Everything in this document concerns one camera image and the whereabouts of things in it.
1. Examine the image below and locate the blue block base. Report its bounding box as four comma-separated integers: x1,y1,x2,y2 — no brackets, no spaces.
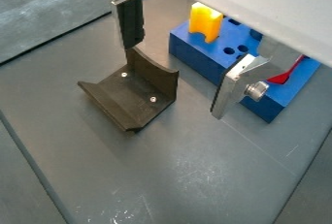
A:
169,17,320,123

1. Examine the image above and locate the black curved fixture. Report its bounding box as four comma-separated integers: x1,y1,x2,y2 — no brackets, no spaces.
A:
78,48,179,132

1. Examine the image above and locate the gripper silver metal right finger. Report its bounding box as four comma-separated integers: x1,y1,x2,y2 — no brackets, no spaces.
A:
210,36,302,119

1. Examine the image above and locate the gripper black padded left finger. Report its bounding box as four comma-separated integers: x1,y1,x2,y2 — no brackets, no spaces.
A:
110,0,146,49

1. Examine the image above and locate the yellow notched block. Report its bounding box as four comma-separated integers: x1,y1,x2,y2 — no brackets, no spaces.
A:
187,2,223,44

